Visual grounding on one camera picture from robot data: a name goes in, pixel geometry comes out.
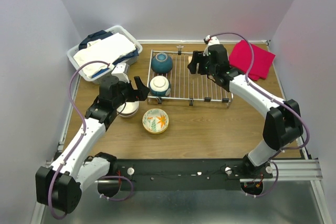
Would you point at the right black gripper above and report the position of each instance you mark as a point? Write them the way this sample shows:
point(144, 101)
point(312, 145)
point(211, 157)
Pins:
point(198, 57)

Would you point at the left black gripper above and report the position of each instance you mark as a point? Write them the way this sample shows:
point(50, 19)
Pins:
point(141, 94)

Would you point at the teal and white bowl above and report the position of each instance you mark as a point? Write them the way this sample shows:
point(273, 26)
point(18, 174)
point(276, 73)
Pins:
point(160, 86)

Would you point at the beige stoneware bowl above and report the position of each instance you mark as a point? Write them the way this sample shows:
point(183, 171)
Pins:
point(128, 108)

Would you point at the plain teal bowl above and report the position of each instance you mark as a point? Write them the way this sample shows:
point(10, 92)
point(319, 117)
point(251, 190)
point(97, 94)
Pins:
point(161, 63)

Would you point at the glossy red bowl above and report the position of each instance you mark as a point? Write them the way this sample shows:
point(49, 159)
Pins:
point(128, 116)

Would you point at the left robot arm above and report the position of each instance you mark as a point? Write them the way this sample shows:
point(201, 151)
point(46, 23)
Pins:
point(61, 185)

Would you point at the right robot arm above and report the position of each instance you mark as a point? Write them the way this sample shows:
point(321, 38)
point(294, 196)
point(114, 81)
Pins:
point(283, 124)

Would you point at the white folded cloth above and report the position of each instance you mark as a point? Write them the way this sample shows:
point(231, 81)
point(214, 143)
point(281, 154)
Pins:
point(107, 51)

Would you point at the dark blue folded cloth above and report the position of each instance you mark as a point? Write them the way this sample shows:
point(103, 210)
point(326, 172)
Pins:
point(102, 34)

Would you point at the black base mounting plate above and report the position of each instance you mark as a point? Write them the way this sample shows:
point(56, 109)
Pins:
point(217, 180)

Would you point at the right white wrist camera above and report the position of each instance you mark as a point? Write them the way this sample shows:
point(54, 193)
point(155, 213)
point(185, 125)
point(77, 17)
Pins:
point(209, 42)

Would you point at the metal wire dish rack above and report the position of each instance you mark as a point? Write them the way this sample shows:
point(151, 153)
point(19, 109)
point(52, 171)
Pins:
point(188, 87)

